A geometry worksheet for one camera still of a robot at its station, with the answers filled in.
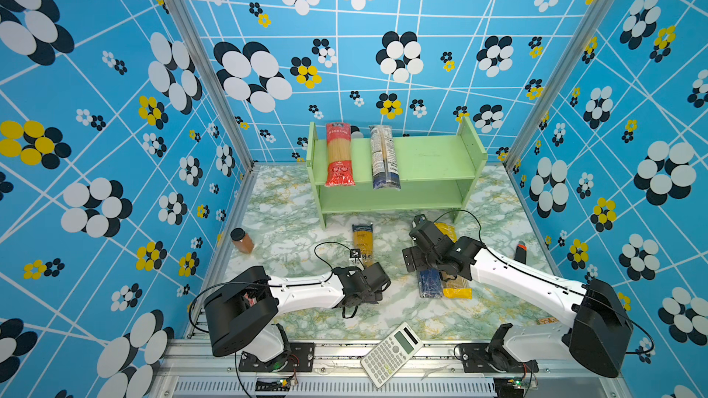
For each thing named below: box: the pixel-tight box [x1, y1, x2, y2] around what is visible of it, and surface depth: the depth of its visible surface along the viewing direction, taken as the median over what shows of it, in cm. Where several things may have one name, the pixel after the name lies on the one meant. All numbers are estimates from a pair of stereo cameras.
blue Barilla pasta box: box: [418, 268, 444, 298], surface depth 84 cm
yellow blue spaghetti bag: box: [352, 222, 375, 268], surface depth 96 cm
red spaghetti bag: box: [324, 122, 356, 188], surface depth 83 cm
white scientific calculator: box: [360, 321, 424, 389], surface depth 75 cm
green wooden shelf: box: [306, 116, 488, 231], surface depth 88 cm
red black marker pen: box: [514, 239, 529, 265], surface depth 95 cm
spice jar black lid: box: [230, 226, 247, 242], surface depth 89 cm
